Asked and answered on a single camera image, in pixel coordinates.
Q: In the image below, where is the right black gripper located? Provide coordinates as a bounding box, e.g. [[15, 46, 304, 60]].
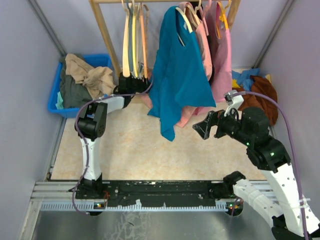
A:
[[192, 103, 252, 145]]

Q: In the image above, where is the teal blue t shirt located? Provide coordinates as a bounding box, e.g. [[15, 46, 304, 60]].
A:
[[147, 5, 217, 143]]

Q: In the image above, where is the cream plastic hanger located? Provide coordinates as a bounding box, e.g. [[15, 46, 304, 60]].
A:
[[175, 6, 193, 47]]

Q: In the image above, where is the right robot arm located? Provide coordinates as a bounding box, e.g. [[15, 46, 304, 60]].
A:
[[192, 107, 320, 240]]

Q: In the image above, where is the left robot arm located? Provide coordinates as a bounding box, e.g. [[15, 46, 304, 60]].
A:
[[72, 74, 152, 199]]

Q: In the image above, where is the brown t shirt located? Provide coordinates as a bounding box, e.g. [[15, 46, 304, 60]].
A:
[[238, 75, 279, 126]]

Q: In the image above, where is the salmon pink t shirt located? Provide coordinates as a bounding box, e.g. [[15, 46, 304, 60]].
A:
[[139, 1, 214, 128]]

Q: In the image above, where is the beige hanger with shirt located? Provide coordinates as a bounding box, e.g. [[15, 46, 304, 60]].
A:
[[183, 2, 201, 27]]

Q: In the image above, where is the yellow hanger with shirt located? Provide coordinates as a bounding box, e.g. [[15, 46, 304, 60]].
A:
[[215, 0, 231, 39]]

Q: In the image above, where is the beige t shirt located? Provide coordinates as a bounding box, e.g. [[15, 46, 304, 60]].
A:
[[65, 53, 116, 99]]

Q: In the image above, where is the black t shirt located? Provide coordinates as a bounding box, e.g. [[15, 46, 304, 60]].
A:
[[189, 5, 215, 85]]

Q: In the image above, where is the pink hanger with shirt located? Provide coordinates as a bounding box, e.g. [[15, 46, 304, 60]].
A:
[[202, 0, 212, 37]]

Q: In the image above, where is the orange plastic hanger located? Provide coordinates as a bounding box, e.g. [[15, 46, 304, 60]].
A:
[[139, 3, 150, 79]]

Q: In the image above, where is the dark grey t shirt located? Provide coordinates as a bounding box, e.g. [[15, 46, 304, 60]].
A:
[[59, 61, 92, 109]]

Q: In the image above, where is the yellow cloth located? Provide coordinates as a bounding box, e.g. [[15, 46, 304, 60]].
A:
[[232, 74, 272, 88]]

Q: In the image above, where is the light blue cloth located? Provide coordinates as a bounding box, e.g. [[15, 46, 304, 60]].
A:
[[231, 68, 260, 91]]

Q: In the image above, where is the wooden clothes rack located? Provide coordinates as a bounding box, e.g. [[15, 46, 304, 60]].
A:
[[88, 0, 242, 104]]

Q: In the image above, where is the blue plastic bin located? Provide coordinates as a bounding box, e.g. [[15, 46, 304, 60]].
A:
[[47, 54, 113, 118]]

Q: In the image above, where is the mint green cloth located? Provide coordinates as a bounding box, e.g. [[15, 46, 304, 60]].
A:
[[55, 91, 64, 110]]

